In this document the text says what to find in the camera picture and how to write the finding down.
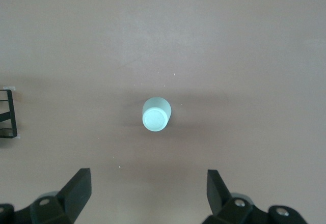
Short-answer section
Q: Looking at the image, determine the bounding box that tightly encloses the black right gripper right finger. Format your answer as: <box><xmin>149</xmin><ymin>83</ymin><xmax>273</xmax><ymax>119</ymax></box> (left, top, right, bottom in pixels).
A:
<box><xmin>200</xmin><ymin>169</ymin><xmax>271</xmax><ymax>224</ymax></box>

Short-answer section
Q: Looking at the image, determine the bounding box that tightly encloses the mint green plastic cup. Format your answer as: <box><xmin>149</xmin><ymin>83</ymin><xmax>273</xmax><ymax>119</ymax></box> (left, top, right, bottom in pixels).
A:
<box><xmin>141</xmin><ymin>96</ymin><xmax>172</xmax><ymax>133</ymax></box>

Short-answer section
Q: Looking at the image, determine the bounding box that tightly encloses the black wire cup rack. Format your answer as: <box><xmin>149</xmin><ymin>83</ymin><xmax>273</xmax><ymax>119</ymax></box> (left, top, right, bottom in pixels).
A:
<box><xmin>0</xmin><ymin>87</ymin><xmax>19</xmax><ymax>140</ymax></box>

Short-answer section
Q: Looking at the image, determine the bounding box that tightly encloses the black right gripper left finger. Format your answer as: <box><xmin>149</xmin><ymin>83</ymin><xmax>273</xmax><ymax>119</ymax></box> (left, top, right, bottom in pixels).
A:
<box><xmin>14</xmin><ymin>167</ymin><xmax>92</xmax><ymax>224</ymax></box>

